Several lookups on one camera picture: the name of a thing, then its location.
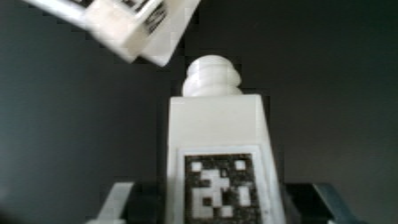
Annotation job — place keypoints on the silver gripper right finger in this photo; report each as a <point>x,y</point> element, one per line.
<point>315,205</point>

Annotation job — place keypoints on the white marker tag sheet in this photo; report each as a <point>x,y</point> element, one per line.
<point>68,9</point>

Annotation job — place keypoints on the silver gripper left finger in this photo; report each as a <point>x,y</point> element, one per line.
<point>114,205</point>

